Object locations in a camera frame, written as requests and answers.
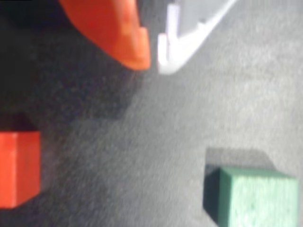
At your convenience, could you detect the dark grey felt mat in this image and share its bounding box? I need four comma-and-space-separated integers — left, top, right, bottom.
0, 0, 303, 227

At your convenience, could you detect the red wooden cube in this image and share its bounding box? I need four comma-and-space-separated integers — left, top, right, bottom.
0, 131, 42, 210

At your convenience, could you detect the green wooden cube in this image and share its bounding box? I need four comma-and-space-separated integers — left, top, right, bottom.
203, 166, 300, 227

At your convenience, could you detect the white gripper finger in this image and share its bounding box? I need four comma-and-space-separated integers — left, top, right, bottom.
157, 0, 237, 75

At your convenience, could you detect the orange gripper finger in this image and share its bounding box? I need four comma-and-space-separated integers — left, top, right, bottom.
59, 0, 152, 71

